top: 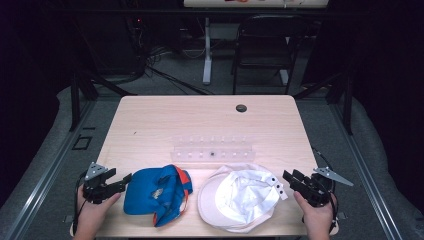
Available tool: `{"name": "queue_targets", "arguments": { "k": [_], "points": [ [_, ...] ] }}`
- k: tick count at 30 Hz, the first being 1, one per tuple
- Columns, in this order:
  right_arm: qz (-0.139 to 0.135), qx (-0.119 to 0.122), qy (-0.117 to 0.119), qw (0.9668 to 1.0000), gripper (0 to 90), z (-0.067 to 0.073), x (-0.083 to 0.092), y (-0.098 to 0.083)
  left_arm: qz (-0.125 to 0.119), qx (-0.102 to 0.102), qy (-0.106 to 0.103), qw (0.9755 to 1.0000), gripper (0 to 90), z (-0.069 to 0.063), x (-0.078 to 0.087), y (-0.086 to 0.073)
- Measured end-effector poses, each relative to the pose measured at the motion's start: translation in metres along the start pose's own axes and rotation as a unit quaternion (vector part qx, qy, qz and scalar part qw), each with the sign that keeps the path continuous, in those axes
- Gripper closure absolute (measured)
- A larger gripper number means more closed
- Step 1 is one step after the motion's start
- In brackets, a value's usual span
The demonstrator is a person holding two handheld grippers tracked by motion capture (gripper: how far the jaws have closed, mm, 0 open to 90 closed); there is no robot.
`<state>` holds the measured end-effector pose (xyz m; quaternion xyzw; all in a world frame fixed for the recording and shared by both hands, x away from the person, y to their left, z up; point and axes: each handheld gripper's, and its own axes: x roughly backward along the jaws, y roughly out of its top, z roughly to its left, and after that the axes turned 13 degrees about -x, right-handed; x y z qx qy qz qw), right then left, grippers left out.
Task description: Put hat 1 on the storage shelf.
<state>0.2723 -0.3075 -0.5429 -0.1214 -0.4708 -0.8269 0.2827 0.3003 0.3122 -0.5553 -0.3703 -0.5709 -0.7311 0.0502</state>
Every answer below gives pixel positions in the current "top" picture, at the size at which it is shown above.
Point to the white cap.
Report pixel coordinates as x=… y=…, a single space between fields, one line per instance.
x=240 y=200

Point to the black folding chair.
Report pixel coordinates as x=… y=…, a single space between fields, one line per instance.
x=266 y=56

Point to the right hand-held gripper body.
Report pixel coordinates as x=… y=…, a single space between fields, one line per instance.
x=318 y=193

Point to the white desk leg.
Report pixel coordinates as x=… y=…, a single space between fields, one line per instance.
x=207 y=60

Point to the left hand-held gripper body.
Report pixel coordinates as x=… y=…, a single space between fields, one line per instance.
x=95 y=190

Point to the person's left hand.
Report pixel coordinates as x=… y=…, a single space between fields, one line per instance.
x=90 y=215

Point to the person's right hand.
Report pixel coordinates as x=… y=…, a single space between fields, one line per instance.
x=318 y=218

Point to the blue and orange cap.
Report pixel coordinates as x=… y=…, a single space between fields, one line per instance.
x=143 y=195

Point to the clear acrylic peg rack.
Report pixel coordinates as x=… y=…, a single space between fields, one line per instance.
x=200 y=155

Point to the black round table grommet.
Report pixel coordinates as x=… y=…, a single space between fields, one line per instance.
x=241 y=108

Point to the aluminium floor rail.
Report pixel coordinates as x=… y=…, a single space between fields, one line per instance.
x=46 y=173
x=366 y=173

